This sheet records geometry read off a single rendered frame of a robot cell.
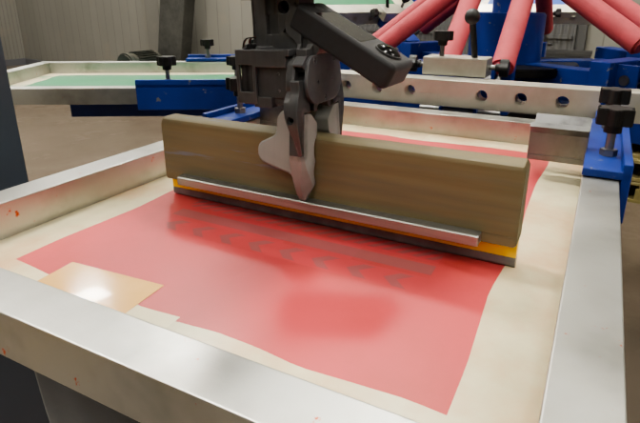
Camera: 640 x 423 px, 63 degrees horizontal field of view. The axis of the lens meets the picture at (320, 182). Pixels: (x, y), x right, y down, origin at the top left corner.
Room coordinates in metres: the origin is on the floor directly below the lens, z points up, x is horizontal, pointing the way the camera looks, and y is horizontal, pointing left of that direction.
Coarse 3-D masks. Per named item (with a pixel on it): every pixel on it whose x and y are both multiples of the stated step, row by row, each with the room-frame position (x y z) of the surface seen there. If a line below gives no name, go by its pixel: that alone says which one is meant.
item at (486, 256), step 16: (176, 192) 0.61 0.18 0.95; (192, 192) 0.60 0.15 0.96; (256, 208) 0.55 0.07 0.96; (272, 208) 0.54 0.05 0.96; (320, 224) 0.51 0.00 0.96; (336, 224) 0.50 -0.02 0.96; (352, 224) 0.49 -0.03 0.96; (400, 240) 0.47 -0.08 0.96; (416, 240) 0.46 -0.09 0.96; (480, 256) 0.43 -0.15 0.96; (496, 256) 0.43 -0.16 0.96
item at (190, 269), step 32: (96, 224) 0.52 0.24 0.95; (128, 224) 0.52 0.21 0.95; (32, 256) 0.44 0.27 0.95; (64, 256) 0.44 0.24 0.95; (96, 256) 0.44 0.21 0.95; (128, 256) 0.44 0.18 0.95; (160, 256) 0.44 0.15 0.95; (192, 256) 0.44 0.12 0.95; (224, 256) 0.44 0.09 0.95; (256, 256) 0.44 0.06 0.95; (160, 288) 0.39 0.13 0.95; (192, 288) 0.39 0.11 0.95
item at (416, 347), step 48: (432, 144) 0.85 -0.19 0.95; (528, 192) 0.61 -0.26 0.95; (240, 288) 0.38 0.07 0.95; (288, 288) 0.38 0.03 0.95; (336, 288) 0.38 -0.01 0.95; (384, 288) 0.38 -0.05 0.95; (432, 288) 0.38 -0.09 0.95; (480, 288) 0.38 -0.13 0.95; (240, 336) 0.32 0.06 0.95; (288, 336) 0.32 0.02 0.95; (336, 336) 0.32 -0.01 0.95; (384, 336) 0.32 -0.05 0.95; (432, 336) 0.32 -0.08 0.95; (384, 384) 0.27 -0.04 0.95; (432, 384) 0.27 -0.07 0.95
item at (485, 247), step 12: (216, 192) 0.58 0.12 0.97; (264, 204) 0.55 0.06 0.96; (324, 216) 0.51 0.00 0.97; (372, 228) 0.48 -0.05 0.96; (384, 228) 0.48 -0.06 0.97; (432, 240) 0.45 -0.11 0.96; (444, 240) 0.45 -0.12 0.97; (492, 252) 0.43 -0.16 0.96; (504, 252) 0.42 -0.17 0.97; (516, 252) 0.42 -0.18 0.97
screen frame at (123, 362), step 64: (384, 128) 0.97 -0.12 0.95; (448, 128) 0.91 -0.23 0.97; (512, 128) 0.86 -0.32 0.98; (0, 192) 0.51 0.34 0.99; (64, 192) 0.55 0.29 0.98; (576, 256) 0.37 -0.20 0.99; (0, 320) 0.29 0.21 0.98; (64, 320) 0.28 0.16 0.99; (128, 320) 0.28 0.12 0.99; (576, 320) 0.28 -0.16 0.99; (64, 384) 0.27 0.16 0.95; (128, 384) 0.24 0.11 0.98; (192, 384) 0.22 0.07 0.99; (256, 384) 0.22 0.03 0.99; (576, 384) 0.22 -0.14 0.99
